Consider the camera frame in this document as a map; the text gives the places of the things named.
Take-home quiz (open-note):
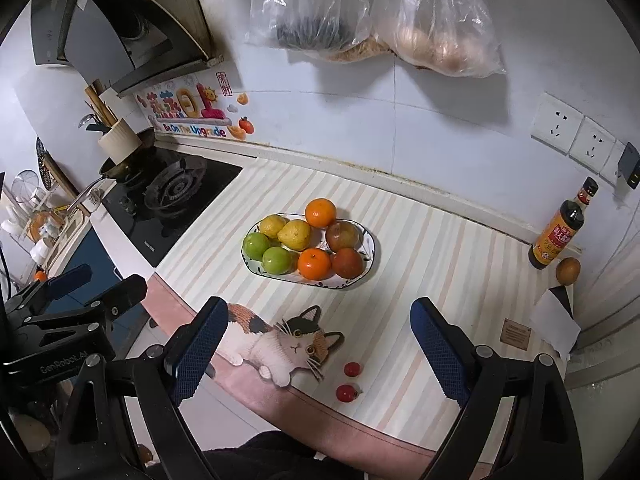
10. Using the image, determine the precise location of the black range hood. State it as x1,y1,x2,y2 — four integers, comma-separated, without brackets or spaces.
30,0,223,98

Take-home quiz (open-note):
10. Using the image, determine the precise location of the reddish brown pear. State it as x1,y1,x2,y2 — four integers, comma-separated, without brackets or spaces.
325,221,362,252
331,248,364,279

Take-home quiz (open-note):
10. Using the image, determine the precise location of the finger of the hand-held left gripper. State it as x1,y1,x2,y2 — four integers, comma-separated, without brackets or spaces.
75,274,149,324
17,264,94,312

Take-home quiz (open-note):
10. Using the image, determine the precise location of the black gas stove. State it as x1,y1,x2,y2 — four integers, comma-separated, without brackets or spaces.
102,146,244,268

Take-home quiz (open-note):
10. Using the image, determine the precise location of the dark sauce bottle yellow label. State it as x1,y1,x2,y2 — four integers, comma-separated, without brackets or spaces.
528,176,600,271

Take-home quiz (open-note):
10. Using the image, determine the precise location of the metal mesh strainer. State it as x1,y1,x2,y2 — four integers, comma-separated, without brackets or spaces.
12,171,41,203

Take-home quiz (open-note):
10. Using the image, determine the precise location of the orange tangerine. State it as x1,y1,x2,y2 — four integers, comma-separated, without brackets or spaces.
305,198,337,229
297,248,333,281

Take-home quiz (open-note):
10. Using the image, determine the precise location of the white wall socket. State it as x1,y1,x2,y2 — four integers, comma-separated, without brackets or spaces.
530,91,585,155
599,140,628,183
570,116,618,171

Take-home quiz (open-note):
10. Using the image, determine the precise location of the black wok with metal handle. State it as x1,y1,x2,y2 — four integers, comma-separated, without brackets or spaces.
65,127,158,211

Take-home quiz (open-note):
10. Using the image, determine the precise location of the colourful wall sticker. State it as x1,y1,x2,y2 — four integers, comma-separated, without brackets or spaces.
135,71,253,141

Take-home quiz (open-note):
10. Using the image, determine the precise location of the cream ribbed utensil holder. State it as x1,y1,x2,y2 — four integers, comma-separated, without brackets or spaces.
97,117,143,165

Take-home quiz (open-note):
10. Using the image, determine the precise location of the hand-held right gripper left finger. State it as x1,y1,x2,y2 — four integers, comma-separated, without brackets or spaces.
52,296,229,480

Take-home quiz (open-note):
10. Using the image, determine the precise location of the blue kitchen cabinet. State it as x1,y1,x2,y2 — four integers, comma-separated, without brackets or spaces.
30,230,151,351

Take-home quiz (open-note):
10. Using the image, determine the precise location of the yellow pear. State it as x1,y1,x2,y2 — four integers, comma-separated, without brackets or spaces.
277,219,313,252

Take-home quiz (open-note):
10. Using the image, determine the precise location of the striped cat print table mat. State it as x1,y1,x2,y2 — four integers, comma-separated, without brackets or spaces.
150,160,583,466

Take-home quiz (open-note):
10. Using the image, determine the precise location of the floral oval ceramic plate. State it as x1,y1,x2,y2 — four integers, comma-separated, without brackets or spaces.
241,217,377,290

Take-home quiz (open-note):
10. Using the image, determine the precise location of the black plug adapter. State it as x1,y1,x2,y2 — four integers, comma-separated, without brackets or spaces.
617,141,640,186

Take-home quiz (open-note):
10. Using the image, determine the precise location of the clear bag with dark contents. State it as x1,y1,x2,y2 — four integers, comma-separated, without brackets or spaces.
245,0,373,56

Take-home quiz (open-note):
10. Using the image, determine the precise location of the wooden cutting board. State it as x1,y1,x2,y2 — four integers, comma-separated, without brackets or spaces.
37,137,82,197

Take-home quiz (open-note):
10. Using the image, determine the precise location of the round yellow lemon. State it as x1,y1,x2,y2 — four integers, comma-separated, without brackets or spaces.
259,214,288,239

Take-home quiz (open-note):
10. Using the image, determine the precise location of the clear bag with onions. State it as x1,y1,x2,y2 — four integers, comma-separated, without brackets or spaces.
370,0,506,79

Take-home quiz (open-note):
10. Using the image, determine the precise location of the white folded paper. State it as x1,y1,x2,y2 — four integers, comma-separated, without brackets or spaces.
530,285,582,361

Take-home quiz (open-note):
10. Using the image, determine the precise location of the wooden spatula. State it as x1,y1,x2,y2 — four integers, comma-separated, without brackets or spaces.
84,80,119,128

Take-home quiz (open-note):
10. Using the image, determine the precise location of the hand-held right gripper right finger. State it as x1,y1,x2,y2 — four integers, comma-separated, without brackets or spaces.
410,297,583,480

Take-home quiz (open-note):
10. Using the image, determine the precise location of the clear bag with tan contents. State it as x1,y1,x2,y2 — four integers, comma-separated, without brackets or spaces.
320,35,396,63

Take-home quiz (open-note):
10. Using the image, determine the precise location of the brown kiwi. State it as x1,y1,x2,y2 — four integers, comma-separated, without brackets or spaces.
556,256,582,285

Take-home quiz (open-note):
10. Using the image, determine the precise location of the green apple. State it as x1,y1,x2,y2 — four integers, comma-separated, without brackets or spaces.
243,232,271,262
262,246,293,275

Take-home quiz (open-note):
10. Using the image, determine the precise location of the metal dish rack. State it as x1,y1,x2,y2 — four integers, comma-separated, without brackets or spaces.
0,170,88,271

